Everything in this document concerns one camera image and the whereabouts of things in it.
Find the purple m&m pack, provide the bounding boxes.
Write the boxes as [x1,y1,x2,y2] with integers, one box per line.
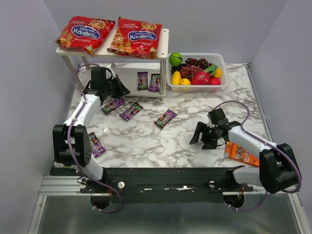
[119,102,143,121]
[88,132,106,158]
[149,74,160,92]
[154,109,176,129]
[101,98,124,115]
[137,72,149,91]

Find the red candy bag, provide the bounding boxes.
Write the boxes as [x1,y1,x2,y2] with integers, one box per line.
[55,16,115,57]
[107,17,162,59]

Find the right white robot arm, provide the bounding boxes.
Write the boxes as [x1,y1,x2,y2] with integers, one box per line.
[190,108,302,194]

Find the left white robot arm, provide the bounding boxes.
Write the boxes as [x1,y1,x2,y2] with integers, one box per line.
[52,63,130,183]

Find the white two-tier shelf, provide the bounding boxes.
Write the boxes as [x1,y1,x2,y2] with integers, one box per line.
[56,28,170,100]

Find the orange snack box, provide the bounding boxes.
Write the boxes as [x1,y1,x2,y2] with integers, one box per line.
[224,141,260,167]

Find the red toy apple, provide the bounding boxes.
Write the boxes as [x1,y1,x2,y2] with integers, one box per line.
[209,77,221,85]

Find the yellow toy lemon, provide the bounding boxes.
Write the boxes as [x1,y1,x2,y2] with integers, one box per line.
[179,78,191,85]

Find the pink toy dragon fruit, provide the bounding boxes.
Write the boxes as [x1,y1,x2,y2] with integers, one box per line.
[191,64,217,85]

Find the yellow toy mango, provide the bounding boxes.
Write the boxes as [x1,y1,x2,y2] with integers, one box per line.
[171,71,182,85]

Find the orange yellow toy fruit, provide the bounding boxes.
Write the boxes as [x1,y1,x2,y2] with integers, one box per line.
[213,68,223,78]

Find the red toy grapes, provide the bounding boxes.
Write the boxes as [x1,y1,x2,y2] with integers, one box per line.
[180,65,202,78]

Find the green toy ball fruit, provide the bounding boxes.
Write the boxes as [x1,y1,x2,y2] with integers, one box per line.
[169,52,182,66]

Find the dark purple toy grapes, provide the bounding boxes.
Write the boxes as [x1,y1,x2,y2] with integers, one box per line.
[185,57,212,70]

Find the white plastic fruit basket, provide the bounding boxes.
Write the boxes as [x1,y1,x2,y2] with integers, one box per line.
[166,53,229,93]

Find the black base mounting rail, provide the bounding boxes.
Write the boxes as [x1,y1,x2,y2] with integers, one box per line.
[50,167,254,204]

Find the aluminium frame rail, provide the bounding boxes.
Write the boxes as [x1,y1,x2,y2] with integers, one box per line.
[39,173,299,197]

